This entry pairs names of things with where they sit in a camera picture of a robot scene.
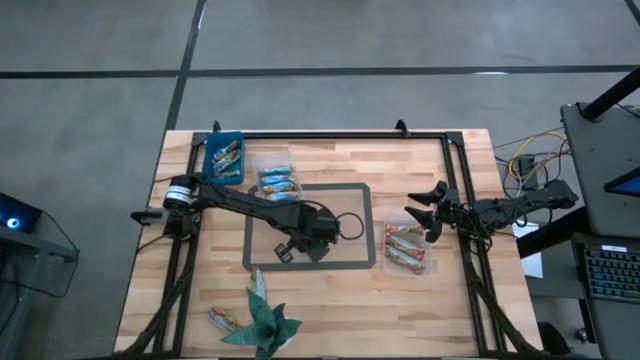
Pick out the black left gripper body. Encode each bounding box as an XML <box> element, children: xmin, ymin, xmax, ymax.
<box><xmin>287</xmin><ymin>207</ymin><xmax>342</xmax><ymax>250</ymax></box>

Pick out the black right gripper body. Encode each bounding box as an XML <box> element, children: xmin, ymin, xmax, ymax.
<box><xmin>424</xmin><ymin>180</ymin><xmax>474</xmax><ymax>244</ymax></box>

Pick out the dark-bordered rectangular mat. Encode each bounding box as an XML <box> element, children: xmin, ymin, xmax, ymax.
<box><xmin>242</xmin><ymin>182</ymin><xmax>377</xmax><ymax>273</ymax></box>

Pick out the clear plastic bin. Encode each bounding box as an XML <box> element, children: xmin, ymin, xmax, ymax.
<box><xmin>382</xmin><ymin>209</ymin><xmax>435</xmax><ymax>276</ymax></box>

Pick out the green potted plant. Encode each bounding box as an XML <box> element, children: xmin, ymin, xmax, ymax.
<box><xmin>219</xmin><ymin>287</ymin><xmax>304</xmax><ymax>360</ymax></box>

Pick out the blue plastic bin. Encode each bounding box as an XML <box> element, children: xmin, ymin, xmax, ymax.
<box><xmin>202</xmin><ymin>130</ymin><xmax>246</xmax><ymax>187</ymax></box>

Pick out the grey desk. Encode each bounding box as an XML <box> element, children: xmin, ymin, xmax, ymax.
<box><xmin>559</xmin><ymin>102</ymin><xmax>640</xmax><ymax>239</ymax></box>

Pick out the black caster wheel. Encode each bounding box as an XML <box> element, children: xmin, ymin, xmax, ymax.
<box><xmin>538</xmin><ymin>321</ymin><xmax>571</xmax><ymax>357</ymax></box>

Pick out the black screen with blue display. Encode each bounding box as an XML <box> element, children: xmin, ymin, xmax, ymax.
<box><xmin>603</xmin><ymin>167</ymin><xmax>640</xmax><ymax>199</ymax></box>

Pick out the black pole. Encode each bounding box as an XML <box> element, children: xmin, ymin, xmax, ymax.
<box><xmin>582</xmin><ymin>67</ymin><xmax>640</xmax><ymax>121</ymax></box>

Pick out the grey metal stand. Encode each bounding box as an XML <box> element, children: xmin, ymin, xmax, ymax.
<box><xmin>0</xmin><ymin>219</ymin><xmax>81</xmax><ymax>360</ymax></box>

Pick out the black computer with blue light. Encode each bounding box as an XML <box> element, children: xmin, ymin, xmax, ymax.
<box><xmin>0</xmin><ymin>192</ymin><xmax>44</xmax><ymax>235</ymax></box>

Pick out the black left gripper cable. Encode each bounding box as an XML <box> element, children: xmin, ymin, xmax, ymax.
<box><xmin>333</xmin><ymin>212</ymin><xmax>366</xmax><ymax>242</ymax></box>

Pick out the clear bin with handle cutout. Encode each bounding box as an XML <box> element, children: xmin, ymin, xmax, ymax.
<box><xmin>251</xmin><ymin>152</ymin><xmax>305</xmax><ymax>204</ymax></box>

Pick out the black aluminium table frame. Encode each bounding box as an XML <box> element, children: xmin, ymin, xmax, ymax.
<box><xmin>114</xmin><ymin>128</ymin><xmax>544</xmax><ymax>359</ymax></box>

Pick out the yellow cable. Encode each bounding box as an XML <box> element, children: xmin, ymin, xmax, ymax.
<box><xmin>507</xmin><ymin>130</ymin><xmax>569</xmax><ymax>179</ymax></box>

